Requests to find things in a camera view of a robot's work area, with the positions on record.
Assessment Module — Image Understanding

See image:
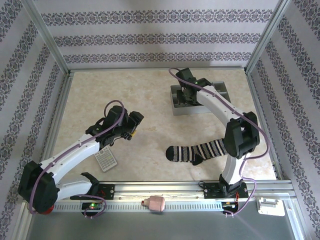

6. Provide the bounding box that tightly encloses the black and white striped sock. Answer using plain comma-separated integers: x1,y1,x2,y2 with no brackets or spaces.
165,138,227,166

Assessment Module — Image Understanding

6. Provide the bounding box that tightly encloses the grey compartment organizer box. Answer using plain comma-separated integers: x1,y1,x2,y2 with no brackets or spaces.
170,81,229,116

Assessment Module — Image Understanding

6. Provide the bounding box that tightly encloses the grey calculator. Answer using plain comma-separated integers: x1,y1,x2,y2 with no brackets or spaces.
93,148,118,173

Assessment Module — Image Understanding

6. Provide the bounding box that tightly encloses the pink plastic bottle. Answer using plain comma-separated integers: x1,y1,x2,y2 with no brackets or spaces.
141,195,166,213

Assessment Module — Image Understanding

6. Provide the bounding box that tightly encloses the small controller board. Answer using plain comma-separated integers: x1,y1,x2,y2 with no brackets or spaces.
222,199,240,212
81,201,106,213

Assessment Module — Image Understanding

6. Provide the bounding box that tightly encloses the red soda can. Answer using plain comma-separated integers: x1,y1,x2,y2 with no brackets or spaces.
39,204,53,216

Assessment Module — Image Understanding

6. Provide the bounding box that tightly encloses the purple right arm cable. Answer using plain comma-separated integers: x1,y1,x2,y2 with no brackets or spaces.
168,67,271,218

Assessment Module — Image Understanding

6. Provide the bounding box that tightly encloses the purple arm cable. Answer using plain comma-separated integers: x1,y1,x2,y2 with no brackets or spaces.
168,67,271,218
27,99,126,220

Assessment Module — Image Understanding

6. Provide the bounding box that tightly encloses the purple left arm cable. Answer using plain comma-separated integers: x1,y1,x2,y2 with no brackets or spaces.
27,99,126,220

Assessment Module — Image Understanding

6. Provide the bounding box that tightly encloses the aluminium back rail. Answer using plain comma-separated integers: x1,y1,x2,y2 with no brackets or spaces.
68,66,248,73

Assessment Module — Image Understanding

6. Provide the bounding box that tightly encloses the aluminium side rail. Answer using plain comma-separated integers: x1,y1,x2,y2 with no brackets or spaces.
36,71,75,182
246,69,285,181

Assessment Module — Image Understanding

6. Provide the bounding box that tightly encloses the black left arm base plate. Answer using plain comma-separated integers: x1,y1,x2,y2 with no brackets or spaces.
70,183,116,201

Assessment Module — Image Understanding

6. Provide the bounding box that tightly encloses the aluminium mounting rail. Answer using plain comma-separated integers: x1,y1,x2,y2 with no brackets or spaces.
23,181,295,203

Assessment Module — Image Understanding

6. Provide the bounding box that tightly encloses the slotted grey cable duct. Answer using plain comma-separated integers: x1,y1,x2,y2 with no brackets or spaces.
53,201,225,213

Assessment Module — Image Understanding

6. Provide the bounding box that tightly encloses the aluminium frame post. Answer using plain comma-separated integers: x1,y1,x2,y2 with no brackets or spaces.
23,0,72,76
244,0,293,73

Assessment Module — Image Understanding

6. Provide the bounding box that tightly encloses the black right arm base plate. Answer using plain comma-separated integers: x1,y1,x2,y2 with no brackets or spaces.
202,181,249,200

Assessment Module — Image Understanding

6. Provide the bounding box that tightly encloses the white plastic bracket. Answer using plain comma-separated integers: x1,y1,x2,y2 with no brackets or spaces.
257,196,286,217

